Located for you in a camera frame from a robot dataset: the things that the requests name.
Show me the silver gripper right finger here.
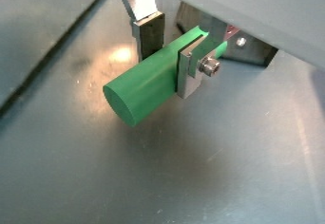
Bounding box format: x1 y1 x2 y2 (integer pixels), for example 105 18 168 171
177 13 228 99

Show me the black curved holder stand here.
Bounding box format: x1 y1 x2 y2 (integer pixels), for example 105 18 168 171
176 2 279 66

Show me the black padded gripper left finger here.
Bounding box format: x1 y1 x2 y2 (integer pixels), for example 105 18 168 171
122 0 165 61

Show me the green cylinder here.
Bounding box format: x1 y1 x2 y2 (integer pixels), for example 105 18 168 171
103 29 228 126

